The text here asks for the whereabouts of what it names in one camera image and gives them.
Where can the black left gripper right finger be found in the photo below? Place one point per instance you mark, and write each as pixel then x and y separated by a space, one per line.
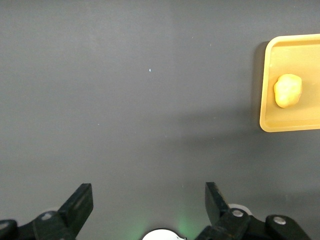
pixel 217 210

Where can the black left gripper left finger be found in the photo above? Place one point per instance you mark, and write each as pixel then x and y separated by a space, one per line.
pixel 75 210

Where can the pale yellow potato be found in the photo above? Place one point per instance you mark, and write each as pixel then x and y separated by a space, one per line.
pixel 288 90

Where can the yellow plastic tray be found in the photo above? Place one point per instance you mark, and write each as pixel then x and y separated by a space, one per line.
pixel 287 120

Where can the white round object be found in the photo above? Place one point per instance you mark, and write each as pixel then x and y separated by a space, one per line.
pixel 163 235

